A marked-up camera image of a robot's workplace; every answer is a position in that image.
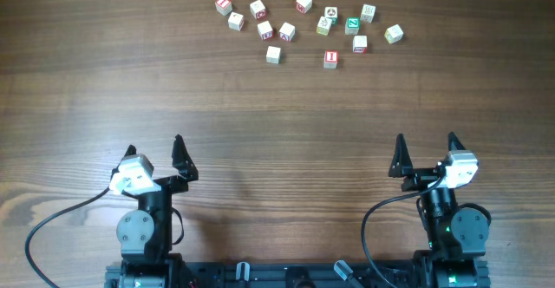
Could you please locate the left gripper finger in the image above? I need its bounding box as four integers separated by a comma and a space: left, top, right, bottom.
172, 134, 199, 181
111, 145, 137, 177

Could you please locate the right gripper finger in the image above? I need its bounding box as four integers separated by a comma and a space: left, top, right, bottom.
388, 134, 414, 178
447, 132, 466, 151

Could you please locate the red i block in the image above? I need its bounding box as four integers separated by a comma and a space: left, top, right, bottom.
323, 50, 338, 69
215, 0, 232, 16

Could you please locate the pretzel block red side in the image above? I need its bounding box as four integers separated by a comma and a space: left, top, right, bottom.
352, 35, 368, 54

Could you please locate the red U letter block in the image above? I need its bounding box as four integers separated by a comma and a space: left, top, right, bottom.
257, 21, 274, 41

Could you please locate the red A letter block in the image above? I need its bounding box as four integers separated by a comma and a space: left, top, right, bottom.
279, 23, 296, 42

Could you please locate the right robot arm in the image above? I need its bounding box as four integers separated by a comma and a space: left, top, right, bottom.
388, 132, 492, 288

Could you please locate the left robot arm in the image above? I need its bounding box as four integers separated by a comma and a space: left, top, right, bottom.
104, 134, 199, 288

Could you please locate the yellow-sided block far right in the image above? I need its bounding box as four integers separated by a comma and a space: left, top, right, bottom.
384, 24, 403, 44

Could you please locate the plain wooden block centre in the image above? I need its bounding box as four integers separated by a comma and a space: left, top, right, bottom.
266, 46, 281, 64

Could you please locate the plain block left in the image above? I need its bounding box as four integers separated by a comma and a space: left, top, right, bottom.
228, 12, 245, 31

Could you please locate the green N letter block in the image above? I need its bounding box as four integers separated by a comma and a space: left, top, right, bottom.
345, 17, 361, 35

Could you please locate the plain block top right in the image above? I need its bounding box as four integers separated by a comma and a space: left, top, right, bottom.
360, 4, 376, 23

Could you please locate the yellow-sided ladybug block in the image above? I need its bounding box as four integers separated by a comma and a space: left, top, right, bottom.
317, 16, 333, 36

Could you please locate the block with red side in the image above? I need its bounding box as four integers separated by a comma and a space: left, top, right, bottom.
250, 0, 267, 20

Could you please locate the panda picture block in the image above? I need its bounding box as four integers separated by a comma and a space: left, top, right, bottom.
324, 6, 338, 24

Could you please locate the red-sided block top centre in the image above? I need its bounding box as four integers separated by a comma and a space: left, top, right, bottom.
296, 0, 312, 14

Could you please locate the right black camera cable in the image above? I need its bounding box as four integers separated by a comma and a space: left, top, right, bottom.
360, 175, 447, 288

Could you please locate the black camera cable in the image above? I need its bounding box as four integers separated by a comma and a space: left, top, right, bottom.
360, 175, 447, 288
24, 186, 112, 288

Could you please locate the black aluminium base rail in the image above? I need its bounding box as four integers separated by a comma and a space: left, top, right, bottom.
104, 260, 492, 288

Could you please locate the left black camera cable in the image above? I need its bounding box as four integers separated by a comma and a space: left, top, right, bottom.
24, 186, 112, 288

